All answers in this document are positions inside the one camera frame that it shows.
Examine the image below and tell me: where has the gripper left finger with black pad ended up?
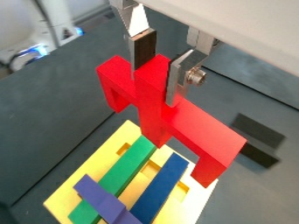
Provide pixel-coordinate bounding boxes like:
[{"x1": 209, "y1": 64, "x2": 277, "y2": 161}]
[{"x1": 108, "y1": 0, "x2": 156, "y2": 70}]

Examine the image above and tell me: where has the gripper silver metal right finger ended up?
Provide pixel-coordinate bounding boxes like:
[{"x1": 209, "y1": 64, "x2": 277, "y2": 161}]
[{"x1": 164, "y1": 27, "x2": 220, "y2": 107}]

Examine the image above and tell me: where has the red cross-shaped block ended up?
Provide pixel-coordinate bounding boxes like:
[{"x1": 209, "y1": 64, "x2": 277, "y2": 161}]
[{"x1": 97, "y1": 55, "x2": 246, "y2": 187}]

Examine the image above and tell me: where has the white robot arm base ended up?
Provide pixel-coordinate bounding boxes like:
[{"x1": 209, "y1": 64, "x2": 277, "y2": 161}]
[{"x1": 0, "y1": 0, "x2": 82, "y2": 74}]

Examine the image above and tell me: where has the black U-shaped holder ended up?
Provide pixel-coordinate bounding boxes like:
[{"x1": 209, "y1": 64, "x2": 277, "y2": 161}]
[{"x1": 229, "y1": 114, "x2": 285, "y2": 169}]

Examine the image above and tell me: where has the green bar block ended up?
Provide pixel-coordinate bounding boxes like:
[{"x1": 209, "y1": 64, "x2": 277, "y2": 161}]
[{"x1": 68, "y1": 136, "x2": 156, "y2": 224}]

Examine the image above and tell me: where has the blue bar block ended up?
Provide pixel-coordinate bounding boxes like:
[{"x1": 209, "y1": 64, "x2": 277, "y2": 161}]
[{"x1": 129, "y1": 153, "x2": 188, "y2": 224}]

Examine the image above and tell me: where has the purple cross-shaped block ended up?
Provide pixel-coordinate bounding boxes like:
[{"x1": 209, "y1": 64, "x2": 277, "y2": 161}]
[{"x1": 73, "y1": 175, "x2": 142, "y2": 224}]

